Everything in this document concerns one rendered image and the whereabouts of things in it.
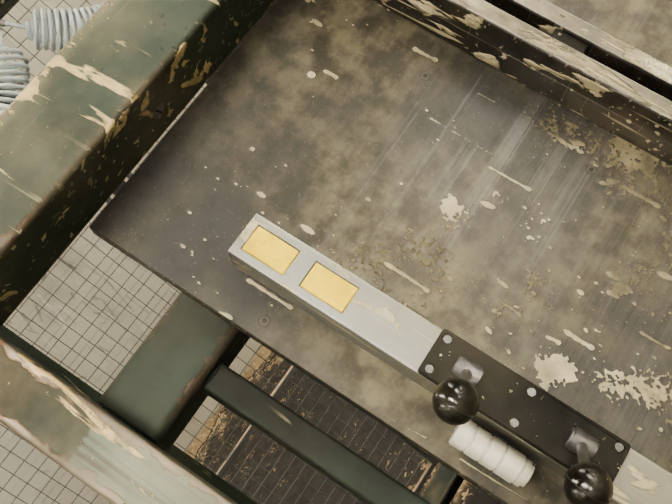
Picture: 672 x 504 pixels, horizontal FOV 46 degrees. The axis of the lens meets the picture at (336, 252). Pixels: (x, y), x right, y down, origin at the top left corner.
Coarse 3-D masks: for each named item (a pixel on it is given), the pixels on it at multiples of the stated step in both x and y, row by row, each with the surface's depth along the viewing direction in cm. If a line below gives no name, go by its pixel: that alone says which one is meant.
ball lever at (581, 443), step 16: (576, 432) 71; (576, 448) 70; (592, 448) 70; (576, 464) 61; (592, 464) 61; (576, 480) 60; (592, 480) 60; (608, 480) 60; (576, 496) 60; (592, 496) 59; (608, 496) 60
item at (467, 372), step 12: (468, 360) 73; (456, 372) 73; (468, 372) 71; (480, 372) 72; (444, 384) 63; (456, 384) 62; (468, 384) 63; (432, 396) 64; (444, 396) 62; (456, 396) 62; (468, 396) 62; (444, 408) 62; (456, 408) 61; (468, 408) 62; (444, 420) 62; (456, 420) 62; (468, 420) 62
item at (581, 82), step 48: (384, 0) 92; (432, 0) 87; (480, 0) 85; (528, 0) 85; (480, 48) 89; (528, 48) 84; (576, 48) 84; (624, 48) 84; (576, 96) 86; (624, 96) 82
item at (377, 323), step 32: (256, 224) 79; (320, 256) 78; (288, 288) 77; (320, 320) 79; (352, 320) 76; (384, 320) 76; (416, 320) 76; (384, 352) 75; (416, 352) 75; (480, 416) 74; (640, 480) 71
